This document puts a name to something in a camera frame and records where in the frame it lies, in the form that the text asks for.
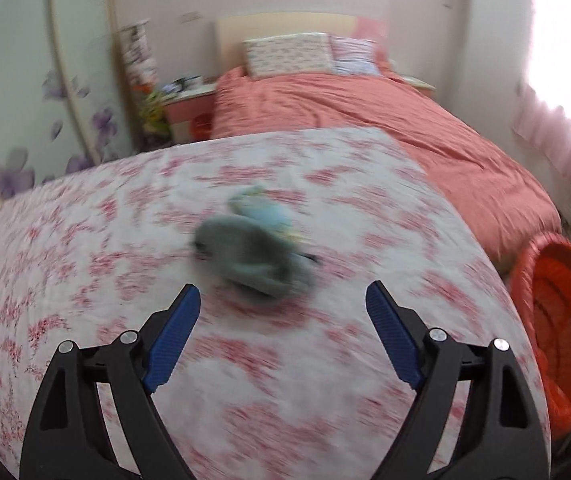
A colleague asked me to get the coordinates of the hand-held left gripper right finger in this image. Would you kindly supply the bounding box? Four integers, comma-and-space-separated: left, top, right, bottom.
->
365, 280, 552, 480

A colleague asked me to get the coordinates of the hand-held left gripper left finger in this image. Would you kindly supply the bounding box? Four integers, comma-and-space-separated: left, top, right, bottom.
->
19, 284, 202, 480

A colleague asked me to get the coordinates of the grey sock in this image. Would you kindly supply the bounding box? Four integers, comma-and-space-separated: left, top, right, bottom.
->
192, 212, 319, 298

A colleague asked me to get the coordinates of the red plastic basket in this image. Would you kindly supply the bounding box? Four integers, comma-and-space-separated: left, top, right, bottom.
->
508, 232, 571, 441

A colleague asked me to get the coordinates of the orange plastic laundry basket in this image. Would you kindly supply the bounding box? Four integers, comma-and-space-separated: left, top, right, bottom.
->
530, 255, 571, 411

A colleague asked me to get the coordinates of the pink floral tablecloth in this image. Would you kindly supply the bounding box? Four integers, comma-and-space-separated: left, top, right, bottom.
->
0, 127, 551, 480

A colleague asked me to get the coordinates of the light blue sock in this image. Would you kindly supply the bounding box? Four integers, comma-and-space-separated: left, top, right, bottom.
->
228, 186, 301, 241

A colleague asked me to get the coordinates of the coral bed duvet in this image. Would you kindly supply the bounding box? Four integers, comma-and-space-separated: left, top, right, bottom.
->
212, 66, 562, 261

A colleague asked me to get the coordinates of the pink nightstand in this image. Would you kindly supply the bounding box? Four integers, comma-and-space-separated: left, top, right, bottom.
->
162, 84, 218, 143

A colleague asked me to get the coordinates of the green plush toy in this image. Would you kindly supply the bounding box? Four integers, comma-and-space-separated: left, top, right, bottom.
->
140, 90, 171, 133

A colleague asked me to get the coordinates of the pale nightstand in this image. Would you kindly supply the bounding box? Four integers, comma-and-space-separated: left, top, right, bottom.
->
403, 76, 437, 98

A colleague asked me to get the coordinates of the pink striped pillow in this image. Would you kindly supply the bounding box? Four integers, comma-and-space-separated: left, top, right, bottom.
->
330, 36, 383, 77

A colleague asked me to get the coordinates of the flower-print sliding wardrobe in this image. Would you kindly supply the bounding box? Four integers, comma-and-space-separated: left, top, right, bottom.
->
0, 0, 141, 206

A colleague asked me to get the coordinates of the pink curtain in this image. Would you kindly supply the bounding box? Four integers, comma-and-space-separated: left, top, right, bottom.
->
513, 0, 571, 171

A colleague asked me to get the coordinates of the white floral pillow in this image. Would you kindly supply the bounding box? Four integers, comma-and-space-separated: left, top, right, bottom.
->
242, 32, 336, 78

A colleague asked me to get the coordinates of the beige and pink headboard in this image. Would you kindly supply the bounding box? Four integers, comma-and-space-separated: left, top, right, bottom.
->
214, 12, 389, 81

